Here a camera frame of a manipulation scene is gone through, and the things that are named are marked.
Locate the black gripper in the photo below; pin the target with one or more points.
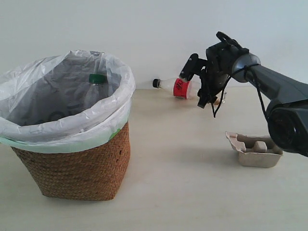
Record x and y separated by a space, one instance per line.
220 60

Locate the red label cola bottle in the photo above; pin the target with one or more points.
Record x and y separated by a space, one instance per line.
178 87

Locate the grey paper pulp tray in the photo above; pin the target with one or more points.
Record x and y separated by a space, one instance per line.
255 151

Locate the green label water bottle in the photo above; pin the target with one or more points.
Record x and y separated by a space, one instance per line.
88 93

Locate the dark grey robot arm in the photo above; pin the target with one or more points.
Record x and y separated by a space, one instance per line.
287 111

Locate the woven wicker basket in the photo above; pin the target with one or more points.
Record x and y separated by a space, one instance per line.
95 174

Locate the white plastic bin liner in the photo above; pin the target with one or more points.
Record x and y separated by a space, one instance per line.
34 97

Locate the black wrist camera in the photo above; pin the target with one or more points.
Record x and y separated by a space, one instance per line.
194 66

